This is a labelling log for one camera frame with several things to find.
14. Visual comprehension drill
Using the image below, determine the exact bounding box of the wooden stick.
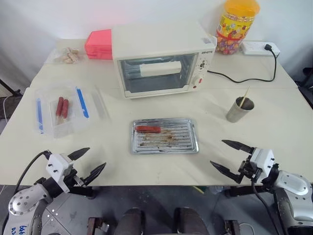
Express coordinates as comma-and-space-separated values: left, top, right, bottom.
239, 87, 250, 108

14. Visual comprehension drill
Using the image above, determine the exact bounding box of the red sausage on stick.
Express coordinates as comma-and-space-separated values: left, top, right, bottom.
54, 96, 65, 124
60, 98, 70, 125

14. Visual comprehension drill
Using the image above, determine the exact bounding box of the white power strip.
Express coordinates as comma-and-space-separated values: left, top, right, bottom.
240, 41, 281, 57

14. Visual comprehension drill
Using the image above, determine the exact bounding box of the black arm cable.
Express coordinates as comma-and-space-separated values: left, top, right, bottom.
251, 180, 290, 235
14, 150, 53, 194

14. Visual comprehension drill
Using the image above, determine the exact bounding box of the yellow-lidded candy jar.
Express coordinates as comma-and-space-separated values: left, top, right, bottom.
215, 0, 261, 56

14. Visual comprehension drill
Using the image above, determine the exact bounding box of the white cable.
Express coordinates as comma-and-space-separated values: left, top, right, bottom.
1, 94, 14, 121

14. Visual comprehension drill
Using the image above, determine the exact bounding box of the metal cup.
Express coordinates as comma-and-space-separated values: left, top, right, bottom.
225, 96, 256, 123

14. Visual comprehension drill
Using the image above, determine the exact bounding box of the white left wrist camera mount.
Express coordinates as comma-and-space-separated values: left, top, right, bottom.
45, 153, 74, 193

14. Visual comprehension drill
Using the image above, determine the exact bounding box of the metal baking tray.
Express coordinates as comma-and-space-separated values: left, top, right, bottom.
128, 117, 200, 155

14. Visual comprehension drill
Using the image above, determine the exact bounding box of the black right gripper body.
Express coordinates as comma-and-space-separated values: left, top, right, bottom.
238, 154, 261, 182

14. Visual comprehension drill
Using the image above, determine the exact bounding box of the cream toaster oven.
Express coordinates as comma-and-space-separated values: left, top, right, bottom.
111, 20, 218, 99

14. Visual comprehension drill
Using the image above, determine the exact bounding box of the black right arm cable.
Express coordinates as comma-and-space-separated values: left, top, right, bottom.
251, 180, 290, 235

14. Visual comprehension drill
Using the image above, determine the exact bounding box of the black chair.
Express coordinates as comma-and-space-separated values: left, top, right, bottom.
294, 66, 313, 110

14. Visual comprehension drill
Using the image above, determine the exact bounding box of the black table clamp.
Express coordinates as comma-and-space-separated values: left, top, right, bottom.
224, 185, 266, 198
69, 186, 95, 199

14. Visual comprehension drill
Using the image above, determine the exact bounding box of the clear container lid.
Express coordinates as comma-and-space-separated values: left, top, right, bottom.
89, 85, 111, 121

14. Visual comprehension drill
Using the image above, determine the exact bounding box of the clear bag of snacks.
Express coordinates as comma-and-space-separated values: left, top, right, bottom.
45, 46, 87, 66

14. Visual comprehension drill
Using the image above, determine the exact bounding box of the black stand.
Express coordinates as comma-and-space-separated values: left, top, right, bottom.
0, 77, 22, 99

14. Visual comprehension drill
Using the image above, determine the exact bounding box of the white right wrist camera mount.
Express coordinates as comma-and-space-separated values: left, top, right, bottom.
247, 147, 276, 177

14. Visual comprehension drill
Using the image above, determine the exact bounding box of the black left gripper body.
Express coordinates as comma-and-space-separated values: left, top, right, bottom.
62, 168, 87, 189

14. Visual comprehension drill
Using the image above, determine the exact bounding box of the black plug with cable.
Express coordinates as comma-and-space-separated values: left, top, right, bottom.
207, 43, 279, 84

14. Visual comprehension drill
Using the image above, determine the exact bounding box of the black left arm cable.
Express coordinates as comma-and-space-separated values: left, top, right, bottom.
14, 150, 53, 194

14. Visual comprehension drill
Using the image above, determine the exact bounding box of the clear plastic container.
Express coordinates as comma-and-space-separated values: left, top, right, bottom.
34, 84, 91, 139

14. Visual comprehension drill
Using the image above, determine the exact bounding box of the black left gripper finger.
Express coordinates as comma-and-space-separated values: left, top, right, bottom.
67, 147, 91, 161
81, 162, 107, 188

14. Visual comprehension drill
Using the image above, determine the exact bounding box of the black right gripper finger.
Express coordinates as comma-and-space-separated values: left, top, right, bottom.
221, 139, 255, 155
209, 160, 243, 185

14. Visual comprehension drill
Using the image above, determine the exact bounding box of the pink box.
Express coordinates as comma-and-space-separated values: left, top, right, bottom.
84, 29, 114, 60

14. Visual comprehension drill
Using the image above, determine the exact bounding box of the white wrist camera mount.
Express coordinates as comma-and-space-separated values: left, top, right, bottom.
45, 153, 74, 193
247, 147, 276, 177

